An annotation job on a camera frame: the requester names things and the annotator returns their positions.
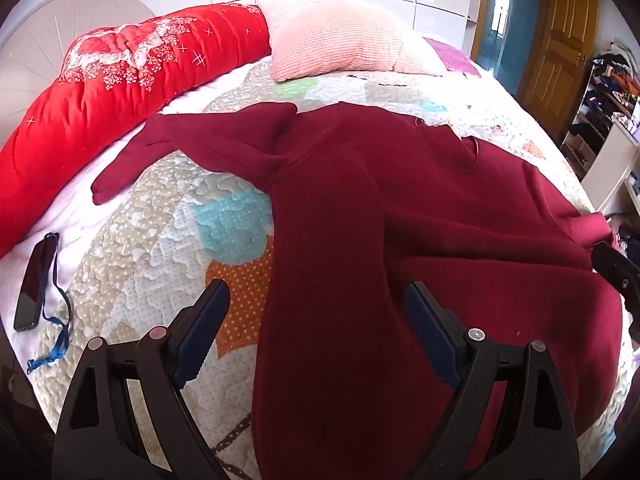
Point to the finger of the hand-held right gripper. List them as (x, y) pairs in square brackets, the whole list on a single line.
[(615, 267)]

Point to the pink ribbed pillow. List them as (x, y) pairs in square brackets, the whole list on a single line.
[(335, 35)]

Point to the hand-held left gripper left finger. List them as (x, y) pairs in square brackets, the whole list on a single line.
[(197, 335)]

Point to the purple cloth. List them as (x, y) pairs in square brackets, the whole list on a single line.
[(452, 57)]

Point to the patchwork quilted bedspread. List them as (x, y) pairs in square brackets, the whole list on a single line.
[(150, 240)]

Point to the red floral quilt roll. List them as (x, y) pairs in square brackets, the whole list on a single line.
[(100, 100)]

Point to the round white headboard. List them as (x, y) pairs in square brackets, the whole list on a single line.
[(40, 45)]

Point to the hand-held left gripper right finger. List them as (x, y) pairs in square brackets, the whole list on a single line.
[(432, 335)]

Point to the wooden door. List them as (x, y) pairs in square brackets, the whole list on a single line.
[(562, 45)]

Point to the maroon sweater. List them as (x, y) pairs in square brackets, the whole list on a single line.
[(400, 210)]

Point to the white cabinet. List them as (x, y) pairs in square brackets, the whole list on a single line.
[(612, 165)]

